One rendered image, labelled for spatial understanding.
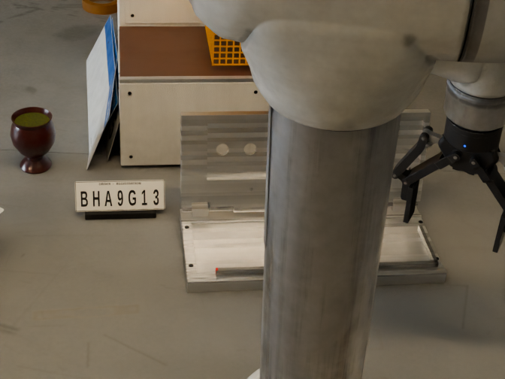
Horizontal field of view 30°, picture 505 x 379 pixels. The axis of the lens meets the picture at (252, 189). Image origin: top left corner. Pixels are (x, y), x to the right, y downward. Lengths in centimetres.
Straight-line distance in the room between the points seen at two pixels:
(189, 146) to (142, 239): 19
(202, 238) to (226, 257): 6
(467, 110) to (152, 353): 60
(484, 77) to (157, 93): 75
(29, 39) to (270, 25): 176
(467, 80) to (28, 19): 148
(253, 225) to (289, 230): 93
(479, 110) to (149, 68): 76
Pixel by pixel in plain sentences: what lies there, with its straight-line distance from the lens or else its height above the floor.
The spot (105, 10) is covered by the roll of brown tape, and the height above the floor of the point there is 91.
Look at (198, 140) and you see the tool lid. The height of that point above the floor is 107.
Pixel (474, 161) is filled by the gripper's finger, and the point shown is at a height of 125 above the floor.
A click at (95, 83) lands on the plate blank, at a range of 207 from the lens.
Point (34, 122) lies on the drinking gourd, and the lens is 182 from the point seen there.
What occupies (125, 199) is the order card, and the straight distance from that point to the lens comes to 172.
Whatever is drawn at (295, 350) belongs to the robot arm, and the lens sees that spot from 84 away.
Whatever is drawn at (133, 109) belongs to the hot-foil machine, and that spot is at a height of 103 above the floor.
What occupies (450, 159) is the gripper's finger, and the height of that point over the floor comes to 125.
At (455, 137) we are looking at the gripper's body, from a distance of 128.
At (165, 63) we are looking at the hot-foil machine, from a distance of 181.
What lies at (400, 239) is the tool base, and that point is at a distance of 169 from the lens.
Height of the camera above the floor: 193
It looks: 35 degrees down
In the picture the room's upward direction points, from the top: 4 degrees clockwise
